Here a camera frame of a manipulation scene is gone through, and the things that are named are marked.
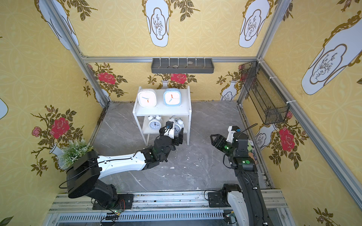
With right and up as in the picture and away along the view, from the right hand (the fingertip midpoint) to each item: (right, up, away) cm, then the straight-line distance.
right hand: (214, 138), depth 77 cm
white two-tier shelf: (-31, +13, +1) cm, 33 cm away
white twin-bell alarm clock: (-33, +9, +2) cm, 34 cm away
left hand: (-20, +6, +2) cm, 21 cm away
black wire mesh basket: (+34, +18, +5) cm, 39 cm away
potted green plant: (-75, -6, -4) cm, 75 cm away
